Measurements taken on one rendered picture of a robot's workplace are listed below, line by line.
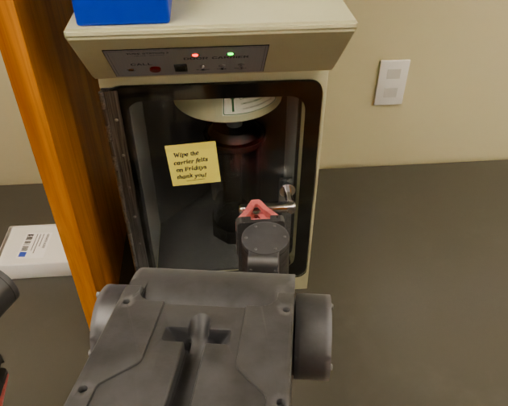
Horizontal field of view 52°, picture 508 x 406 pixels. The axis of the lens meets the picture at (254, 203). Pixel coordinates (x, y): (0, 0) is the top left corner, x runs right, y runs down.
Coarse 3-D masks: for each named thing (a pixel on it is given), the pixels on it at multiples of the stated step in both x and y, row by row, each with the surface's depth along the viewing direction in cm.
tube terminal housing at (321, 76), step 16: (112, 80) 71; (128, 80) 71; (144, 80) 72; (160, 80) 72; (176, 80) 72; (192, 80) 72; (208, 80) 72; (224, 80) 73; (240, 80) 73; (256, 80) 73; (272, 80) 73; (320, 80) 74; (320, 128) 79; (320, 144) 81
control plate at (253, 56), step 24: (168, 48) 60; (192, 48) 60; (216, 48) 60; (240, 48) 61; (264, 48) 61; (120, 72) 66; (144, 72) 67; (168, 72) 67; (192, 72) 68; (216, 72) 68
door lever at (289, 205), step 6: (282, 186) 83; (288, 186) 83; (282, 192) 84; (288, 192) 83; (294, 192) 84; (288, 198) 82; (240, 204) 80; (246, 204) 80; (264, 204) 80; (270, 204) 80; (276, 204) 80; (282, 204) 80; (288, 204) 80; (294, 204) 80; (240, 210) 80; (258, 210) 80; (276, 210) 80; (282, 210) 80; (288, 210) 80; (294, 210) 80
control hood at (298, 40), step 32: (192, 0) 62; (224, 0) 62; (256, 0) 62; (288, 0) 63; (320, 0) 63; (64, 32) 55; (96, 32) 55; (128, 32) 56; (160, 32) 56; (192, 32) 56; (224, 32) 57; (256, 32) 57; (288, 32) 58; (320, 32) 58; (352, 32) 58; (96, 64) 63; (288, 64) 67; (320, 64) 68
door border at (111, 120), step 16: (112, 96) 71; (112, 112) 73; (112, 128) 74; (112, 144) 76; (128, 160) 78; (128, 176) 80; (128, 192) 82; (128, 208) 84; (128, 224) 86; (144, 256) 91
